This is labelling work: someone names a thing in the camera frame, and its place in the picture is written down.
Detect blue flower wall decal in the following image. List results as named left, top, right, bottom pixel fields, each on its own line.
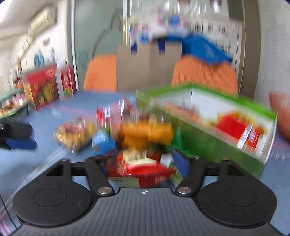
left=33, top=49, right=57, bottom=67

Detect cat outline window decal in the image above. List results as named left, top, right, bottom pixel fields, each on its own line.
left=92, top=9, right=124, bottom=57

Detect blue bag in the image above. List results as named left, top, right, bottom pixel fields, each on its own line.
left=166, top=32, right=234, bottom=66

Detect white air conditioner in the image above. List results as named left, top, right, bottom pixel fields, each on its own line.
left=28, top=6, right=57, bottom=35

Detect floral cloth bag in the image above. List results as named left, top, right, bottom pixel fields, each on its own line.
left=129, top=7, right=188, bottom=46

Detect white bottle red label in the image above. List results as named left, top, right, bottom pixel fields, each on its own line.
left=59, top=66, right=77, bottom=99

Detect red checkered snack packet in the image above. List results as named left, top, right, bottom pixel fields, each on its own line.
left=215, top=113, right=265, bottom=151

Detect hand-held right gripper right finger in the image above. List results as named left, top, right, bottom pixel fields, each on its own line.
left=171, top=148, right=245, bottom=197

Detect orange chair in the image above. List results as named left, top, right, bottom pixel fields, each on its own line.
left=171, top=56, right=239, bottom=96
left=83, top=54, right=118, bottom=91

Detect red white snack packet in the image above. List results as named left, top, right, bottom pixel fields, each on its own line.
left=106, top=151, right=176, bottom=189

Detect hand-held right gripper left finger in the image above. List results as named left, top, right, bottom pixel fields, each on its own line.
left=45, top=152, right=119, bottom=197

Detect clear yellow bread packet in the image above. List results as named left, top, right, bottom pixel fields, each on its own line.
left=54, top=118, right=97, bottom=151

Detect red cracker box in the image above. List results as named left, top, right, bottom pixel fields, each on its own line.
left=24, top=66, right=60, bottom=110

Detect brown cardboard sheet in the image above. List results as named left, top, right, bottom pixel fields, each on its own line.
left=117, top=43, right=183, bottom=92

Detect green cardboard box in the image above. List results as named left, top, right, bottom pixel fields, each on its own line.
left=136, top=84, right=278, bottom=177

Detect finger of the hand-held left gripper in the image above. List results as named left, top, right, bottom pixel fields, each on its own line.
left=0, top=121, right=32, bottom=140
left=6, top=138, right=38, bottom=150

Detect pile of snack packets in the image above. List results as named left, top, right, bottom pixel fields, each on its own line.
left=92, top=95, right=182, bottom=164

